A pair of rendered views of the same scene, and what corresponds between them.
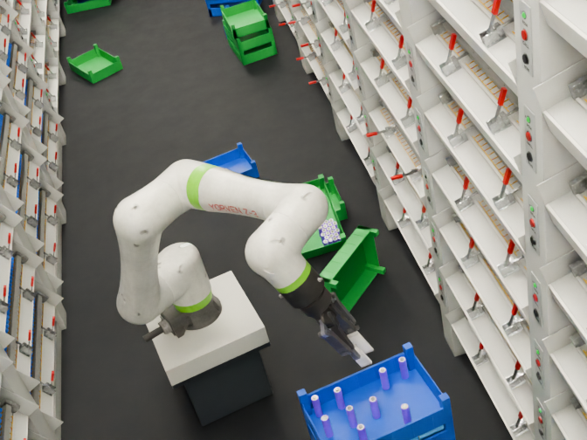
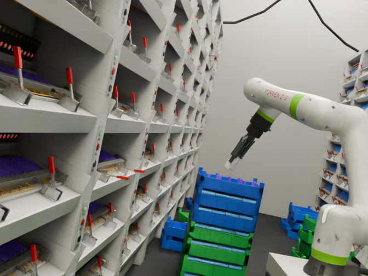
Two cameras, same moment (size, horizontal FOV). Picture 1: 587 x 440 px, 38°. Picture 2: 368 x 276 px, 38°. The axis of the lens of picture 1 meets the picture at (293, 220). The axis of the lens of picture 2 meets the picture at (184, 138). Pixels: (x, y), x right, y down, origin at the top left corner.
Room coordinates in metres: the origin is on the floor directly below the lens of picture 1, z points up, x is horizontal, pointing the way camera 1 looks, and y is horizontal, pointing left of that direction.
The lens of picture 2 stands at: (3.86, 0.07, 0.76)
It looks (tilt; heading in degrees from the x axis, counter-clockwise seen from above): 2 degrees down; 189
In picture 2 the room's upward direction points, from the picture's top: 12 degrees clockwise
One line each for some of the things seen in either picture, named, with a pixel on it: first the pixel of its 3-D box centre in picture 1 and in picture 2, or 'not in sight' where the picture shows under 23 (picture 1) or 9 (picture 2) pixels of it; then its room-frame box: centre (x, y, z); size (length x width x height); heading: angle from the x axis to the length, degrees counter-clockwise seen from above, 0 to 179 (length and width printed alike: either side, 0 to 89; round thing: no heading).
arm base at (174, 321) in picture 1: (180, 315); (340, 269); (1.95, 0.41, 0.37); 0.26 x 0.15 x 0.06; 115
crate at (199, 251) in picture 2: not in sight; (215, 246); (1.31, -0.07, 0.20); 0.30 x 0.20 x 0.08; 102
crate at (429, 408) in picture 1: (373, 405); (229, 182); (1.31, -0.07, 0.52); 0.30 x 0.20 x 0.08; 102
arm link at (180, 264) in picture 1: (181, 278); (337, 232); (1.97, 0.37, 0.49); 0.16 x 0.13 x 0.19; 130
